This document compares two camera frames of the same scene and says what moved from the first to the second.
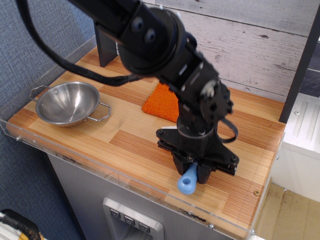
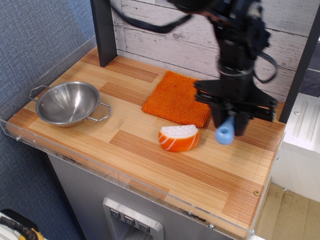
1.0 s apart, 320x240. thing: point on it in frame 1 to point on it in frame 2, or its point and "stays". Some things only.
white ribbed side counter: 297,168 stays
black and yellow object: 28,230 stays
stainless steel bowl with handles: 69,103 stays
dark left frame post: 106,45 stays
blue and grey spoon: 187,183 to 224,133
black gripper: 197,145 to 236,90
